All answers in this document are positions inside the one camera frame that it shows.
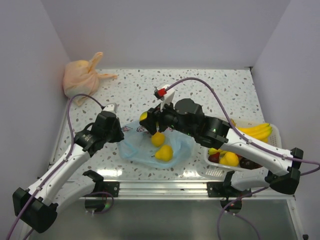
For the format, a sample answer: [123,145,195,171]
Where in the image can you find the yellow pear in bag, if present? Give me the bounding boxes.
[154,145,174,162]

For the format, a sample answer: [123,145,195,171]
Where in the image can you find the yellow fruit in bag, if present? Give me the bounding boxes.
[151,132,166,148]

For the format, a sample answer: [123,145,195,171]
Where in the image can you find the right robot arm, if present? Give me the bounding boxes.
[139,98,303,197]

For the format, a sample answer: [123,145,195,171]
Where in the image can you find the yellow lemon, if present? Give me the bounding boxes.
[139,111,148,122]

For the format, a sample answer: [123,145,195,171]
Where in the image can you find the white plastic basket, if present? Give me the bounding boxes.
[203,119,282,178]

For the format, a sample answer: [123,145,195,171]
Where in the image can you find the aluminium frame rail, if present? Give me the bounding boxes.
[84,181,266,201]

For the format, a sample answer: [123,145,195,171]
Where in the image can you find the dark purple plum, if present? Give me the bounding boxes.
[239,157,262,170]

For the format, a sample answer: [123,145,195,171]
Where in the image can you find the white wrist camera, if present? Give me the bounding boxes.
[102,103,119,114]
[154,84,176,112]

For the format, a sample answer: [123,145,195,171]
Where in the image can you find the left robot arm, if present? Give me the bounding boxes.
[12,109,124,233]

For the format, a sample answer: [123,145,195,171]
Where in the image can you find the yellow pear front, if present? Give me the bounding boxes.
[219,151,240,167]

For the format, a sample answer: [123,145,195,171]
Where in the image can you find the dark red plum left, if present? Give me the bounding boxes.
[208,152,220,164]

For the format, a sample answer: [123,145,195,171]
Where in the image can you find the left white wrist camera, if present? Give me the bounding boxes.
[102,103,119,114]

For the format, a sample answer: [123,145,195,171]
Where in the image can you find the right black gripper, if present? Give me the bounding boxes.
[140,95,197,137]

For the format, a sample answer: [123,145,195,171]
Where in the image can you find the orange tied plastic bag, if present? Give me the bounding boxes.
[62,52,118,106]

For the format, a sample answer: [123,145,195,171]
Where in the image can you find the blue printed plastic bag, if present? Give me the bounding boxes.
[118,121,194,169]

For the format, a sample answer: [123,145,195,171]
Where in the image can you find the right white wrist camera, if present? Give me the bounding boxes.
[154,84,176,112]

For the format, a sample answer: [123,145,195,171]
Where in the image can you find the large yellow banana bunch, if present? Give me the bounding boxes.
[231,119,273,143]

